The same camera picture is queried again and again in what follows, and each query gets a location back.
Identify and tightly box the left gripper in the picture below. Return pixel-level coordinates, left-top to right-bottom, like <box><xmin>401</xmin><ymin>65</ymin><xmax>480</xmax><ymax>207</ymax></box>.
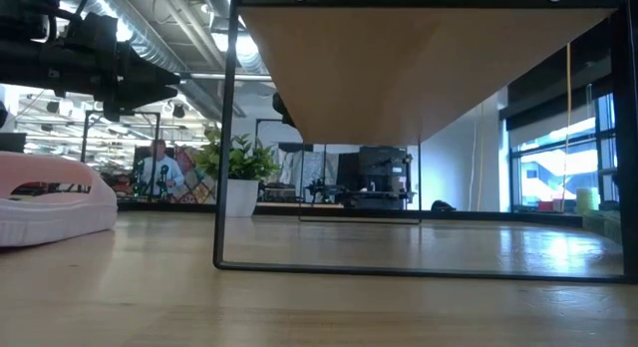
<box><xmin>64</xmin><ymin>40</ymin><xmax>181</xmax><ymax>123</ymax></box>

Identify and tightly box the pink slide sandal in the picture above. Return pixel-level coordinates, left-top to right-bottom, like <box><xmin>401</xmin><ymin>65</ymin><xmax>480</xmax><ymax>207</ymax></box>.
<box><xmin>0</xmin><ymin>151</ymin><xmax>120</xmax><ymax>248</ymax></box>

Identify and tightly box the person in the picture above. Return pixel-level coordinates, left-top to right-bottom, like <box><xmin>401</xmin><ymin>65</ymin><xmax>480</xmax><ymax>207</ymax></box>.
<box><xmin>135</xmin><ymin>139</ymin><xmax>186</xmax><ymax>198</ymax></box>

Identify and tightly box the colourful patterned quilt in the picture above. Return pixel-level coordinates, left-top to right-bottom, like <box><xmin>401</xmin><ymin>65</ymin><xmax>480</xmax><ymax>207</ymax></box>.
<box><xmin>171</xmin><ymin>146</ymin><xmax>219</xmax><ymax>204</ymax></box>

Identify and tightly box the green potted plant white pot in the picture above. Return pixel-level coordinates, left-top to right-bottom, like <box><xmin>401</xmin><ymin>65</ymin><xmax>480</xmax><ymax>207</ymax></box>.
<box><xmin>192</xmin><ymin>127</ymin><xmax>281</xmax><ymax>218</ymax></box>

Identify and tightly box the grey patterned curtain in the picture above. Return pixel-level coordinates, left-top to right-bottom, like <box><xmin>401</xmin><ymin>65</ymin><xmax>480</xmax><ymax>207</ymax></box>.
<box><xmin>276</xmin><ymin>150</ymin><xmax>340</xmax><ymax>186</ymax></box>

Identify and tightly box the black equipment cabinet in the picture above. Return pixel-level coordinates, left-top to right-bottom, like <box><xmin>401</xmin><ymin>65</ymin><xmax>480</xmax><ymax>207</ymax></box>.
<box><xmin>336</xmin><ymin>146</ymin><xmax>416</xmax><ymax>210</ymax></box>

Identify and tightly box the pale green roll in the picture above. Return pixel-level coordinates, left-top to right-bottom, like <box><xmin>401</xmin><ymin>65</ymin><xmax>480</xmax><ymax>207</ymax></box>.
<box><xmin>575</xmin><ymin>186</ymin><xmax>601</xmax><ymax>216</ymax></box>

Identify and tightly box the wooden shelf black metal frame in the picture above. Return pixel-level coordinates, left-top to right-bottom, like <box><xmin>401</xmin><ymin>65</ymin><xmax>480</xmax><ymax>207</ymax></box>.
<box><xmin>212</xmin><ymin>0</ymin><xmax>638</xmax><ymax>284</ymax></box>

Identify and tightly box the black table frame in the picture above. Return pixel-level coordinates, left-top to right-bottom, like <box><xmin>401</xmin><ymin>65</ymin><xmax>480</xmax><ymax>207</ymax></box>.
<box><xmin>117</xmin><ymin>200</ymin><xmax>584</xmax><ymax>229</ymax></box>

